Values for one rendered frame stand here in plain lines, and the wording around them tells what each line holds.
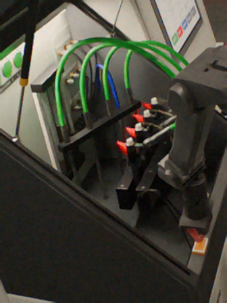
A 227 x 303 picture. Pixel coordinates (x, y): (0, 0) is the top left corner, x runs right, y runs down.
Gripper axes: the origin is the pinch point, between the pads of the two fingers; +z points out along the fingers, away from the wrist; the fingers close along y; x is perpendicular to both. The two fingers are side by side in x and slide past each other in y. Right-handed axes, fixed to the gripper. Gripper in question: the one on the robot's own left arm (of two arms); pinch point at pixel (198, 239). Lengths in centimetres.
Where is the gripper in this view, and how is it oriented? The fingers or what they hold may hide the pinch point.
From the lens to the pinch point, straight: 129.2
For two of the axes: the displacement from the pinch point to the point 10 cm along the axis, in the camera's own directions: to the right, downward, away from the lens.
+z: 1.6, 8.1, 5.6
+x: 9.3, 0.6, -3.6
